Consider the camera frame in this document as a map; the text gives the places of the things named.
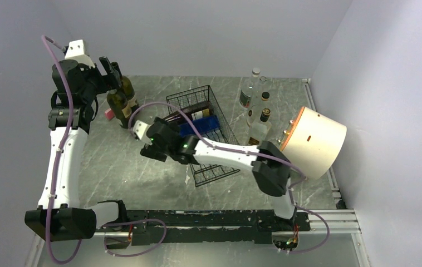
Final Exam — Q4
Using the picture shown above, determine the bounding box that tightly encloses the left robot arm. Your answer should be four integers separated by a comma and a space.
24, 57, 129, 242

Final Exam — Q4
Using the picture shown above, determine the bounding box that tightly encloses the pink rectangular eraser block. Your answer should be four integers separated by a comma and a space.
104, 108, 115, 121

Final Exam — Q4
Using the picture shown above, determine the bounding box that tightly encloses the dark green black-capped bottle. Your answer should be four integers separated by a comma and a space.
111, 62, 139, 112

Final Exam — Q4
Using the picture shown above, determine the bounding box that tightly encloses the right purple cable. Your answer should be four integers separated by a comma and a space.
127, 102, 331, 255

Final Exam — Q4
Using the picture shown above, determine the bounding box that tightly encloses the green bottle silver cap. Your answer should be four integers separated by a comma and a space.
106, 90, 133, 128

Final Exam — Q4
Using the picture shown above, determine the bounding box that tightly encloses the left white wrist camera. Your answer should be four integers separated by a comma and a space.
65, 39, 96, 68

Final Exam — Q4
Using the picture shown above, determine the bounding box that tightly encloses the purple cable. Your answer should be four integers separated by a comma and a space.
41, 35, 82, 265
127, 102, 331, 255

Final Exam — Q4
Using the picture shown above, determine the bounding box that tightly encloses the blue clear glass bottle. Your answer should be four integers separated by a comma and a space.
179, 115, 220, 136

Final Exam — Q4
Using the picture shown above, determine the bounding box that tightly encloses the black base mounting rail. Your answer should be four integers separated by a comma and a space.
102, 210, 311, 246

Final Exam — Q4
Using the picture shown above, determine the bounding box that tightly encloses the dark red gold-capped bottle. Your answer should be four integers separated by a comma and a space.
163, 101, 214, 125

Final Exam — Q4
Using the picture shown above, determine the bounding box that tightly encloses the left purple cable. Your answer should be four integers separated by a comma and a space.
41, 35, 82, 265

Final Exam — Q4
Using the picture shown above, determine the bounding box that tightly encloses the beige cylindrical lamp shade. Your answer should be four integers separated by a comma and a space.
279, 106, 347, 179

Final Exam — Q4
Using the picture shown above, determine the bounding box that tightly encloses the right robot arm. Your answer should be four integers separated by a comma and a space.
100, 57, 300, 230

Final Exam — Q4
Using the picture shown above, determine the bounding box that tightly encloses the frosted clear slim bottle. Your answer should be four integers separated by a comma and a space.
239, 67, 261, 108

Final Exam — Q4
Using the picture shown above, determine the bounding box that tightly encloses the clear bottle white label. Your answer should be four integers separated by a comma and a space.
246, 91, 270, 127

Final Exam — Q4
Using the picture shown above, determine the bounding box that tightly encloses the clear bottle orange black label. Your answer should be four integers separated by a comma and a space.
247, 108, 272, 145

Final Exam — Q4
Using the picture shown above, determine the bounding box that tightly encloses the black wire wine rack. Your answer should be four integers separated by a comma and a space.
166, 85, 239, 187

